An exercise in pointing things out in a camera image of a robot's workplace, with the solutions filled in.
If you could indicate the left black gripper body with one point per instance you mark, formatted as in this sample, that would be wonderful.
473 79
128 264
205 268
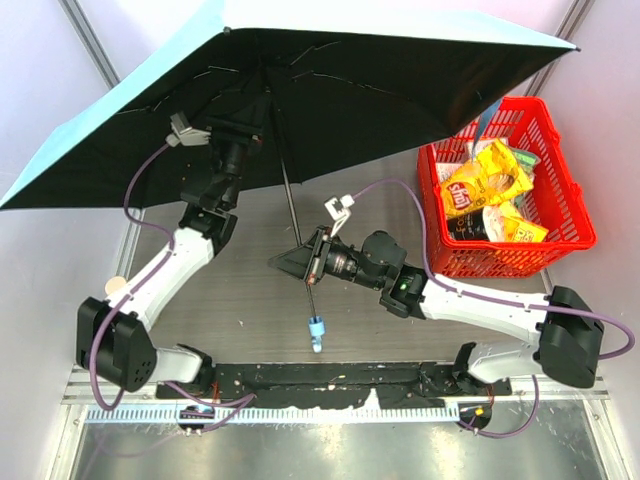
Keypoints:
232 129

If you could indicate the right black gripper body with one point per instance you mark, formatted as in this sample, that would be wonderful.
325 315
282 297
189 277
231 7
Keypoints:
316 255

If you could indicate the light blue folding umbrella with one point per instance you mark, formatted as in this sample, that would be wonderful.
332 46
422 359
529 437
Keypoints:
351 82

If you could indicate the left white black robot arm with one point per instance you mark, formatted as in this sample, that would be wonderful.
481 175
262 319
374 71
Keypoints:
113 341

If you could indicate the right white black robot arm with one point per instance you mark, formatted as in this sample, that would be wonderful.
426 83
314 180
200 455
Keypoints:
553 334

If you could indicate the white red snack packet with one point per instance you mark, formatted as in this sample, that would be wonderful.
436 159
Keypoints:
445 170

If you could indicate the black snack bag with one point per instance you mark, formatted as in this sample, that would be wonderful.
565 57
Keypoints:
468 227

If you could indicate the yellow Lays chip bag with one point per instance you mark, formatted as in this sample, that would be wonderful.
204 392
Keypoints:
492 177

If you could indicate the yellow orange snack bag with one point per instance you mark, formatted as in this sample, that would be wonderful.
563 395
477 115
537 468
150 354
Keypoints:
504 223

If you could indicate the green snack packet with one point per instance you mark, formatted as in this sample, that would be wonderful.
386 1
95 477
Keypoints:
526 159

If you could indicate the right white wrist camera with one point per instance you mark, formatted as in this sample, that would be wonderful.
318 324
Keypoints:
340 211

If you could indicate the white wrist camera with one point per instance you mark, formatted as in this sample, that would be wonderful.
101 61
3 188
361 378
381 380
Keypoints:
183 133
340 211

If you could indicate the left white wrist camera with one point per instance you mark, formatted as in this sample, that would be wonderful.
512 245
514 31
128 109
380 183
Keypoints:
183 133

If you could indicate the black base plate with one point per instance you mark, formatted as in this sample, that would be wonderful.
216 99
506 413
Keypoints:
337 385

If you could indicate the aluminium front rail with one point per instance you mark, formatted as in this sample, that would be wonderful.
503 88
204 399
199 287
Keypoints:
177 413

